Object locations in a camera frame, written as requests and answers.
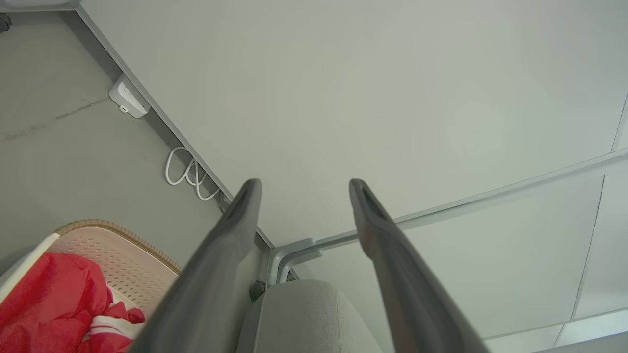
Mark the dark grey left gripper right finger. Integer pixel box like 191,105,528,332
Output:
349,178,491,353

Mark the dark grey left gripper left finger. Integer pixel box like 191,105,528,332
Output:
129,178,268,353

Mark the red cloth garment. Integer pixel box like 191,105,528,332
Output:
0,252,146,353

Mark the beige perforated laundry basket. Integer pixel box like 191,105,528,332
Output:
0,219,182,353

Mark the grey metal corner bracket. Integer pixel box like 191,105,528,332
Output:
267,238,324,286

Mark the white looped cable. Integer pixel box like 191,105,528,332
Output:
165,146,221,202

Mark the white wall power adapter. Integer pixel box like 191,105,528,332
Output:
109,74,151,119

